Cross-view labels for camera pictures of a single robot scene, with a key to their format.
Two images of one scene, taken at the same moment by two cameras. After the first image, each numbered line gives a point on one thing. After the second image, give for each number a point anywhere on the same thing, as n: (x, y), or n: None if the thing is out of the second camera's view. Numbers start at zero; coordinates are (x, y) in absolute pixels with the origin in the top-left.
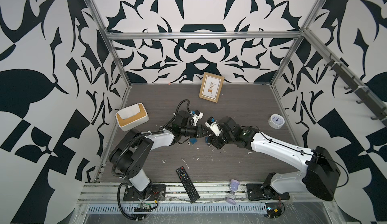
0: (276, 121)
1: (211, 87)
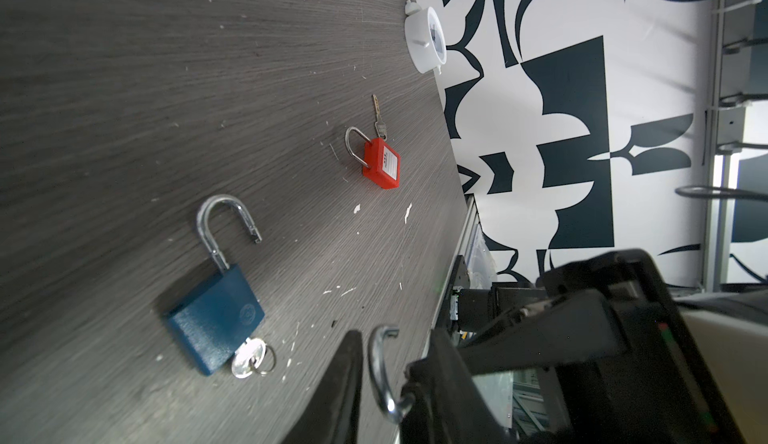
0: (425, 38)
1: None
